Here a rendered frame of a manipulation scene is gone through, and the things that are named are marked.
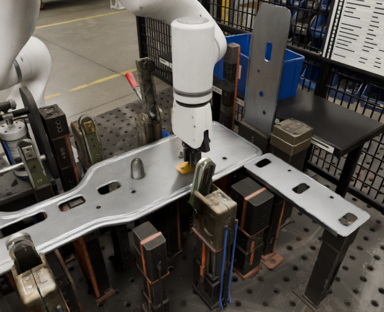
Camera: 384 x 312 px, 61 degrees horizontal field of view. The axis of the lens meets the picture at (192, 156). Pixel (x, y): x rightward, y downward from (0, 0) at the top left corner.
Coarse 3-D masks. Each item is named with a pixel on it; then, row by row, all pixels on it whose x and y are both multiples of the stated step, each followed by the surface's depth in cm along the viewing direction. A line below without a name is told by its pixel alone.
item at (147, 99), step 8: (136, 64) 84; (144, 64) 81; (152, 64) 82; (144, 72) 85; (152, 72) 85; (144, 80) 85; (152, 80) 86; (144, 88) 86; (152, 88) 87; (144, 96) 86; (152, 96) 89; (144, 104) 88; (152, 104) 90
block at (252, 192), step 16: (240, 192) 77; (256, 192) 77; (240, 208) 79; (256, 208) 74; (240, 224) 81; (256, 224) 78; (240, 240) 85; (256, 240) 84; (240, 256) 87; (256, 256) 88; (240, 272) 90; (256, 272) 92
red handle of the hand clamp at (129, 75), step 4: (128, 72) 93; (128, 76) 93; (132, 76) 93; (128, 80) 93; (132, 80) 93; (132, 84) 93; (136, 84) 92; (132, 88) 93; (136, 88) 92; (136, 92) 92; (140, 92) 92; (140, 96) 92; (140, 100) 92; (152, 112) 91; (152, 116) 90
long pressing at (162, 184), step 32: (224, 128) 97; (128, 160) 84; (160, 160) 84; (224, 160) 84; (64, 192) 74; (96, 192) 74; (128, 192) 74; (160, 192) 74; (0, 224) 66; (64, 224) 66; (96, 224) 67; (0, 256) 60
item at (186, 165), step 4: (188, 160) 81; (180, 164) 82; (184, 164) 82; (188, 164) 82; (176, 168) 81; (180, 168) 80; (188, 168) 80; (192, 168) 80; (180, 172) 79; (184, 172) 79; (188, 172) 80
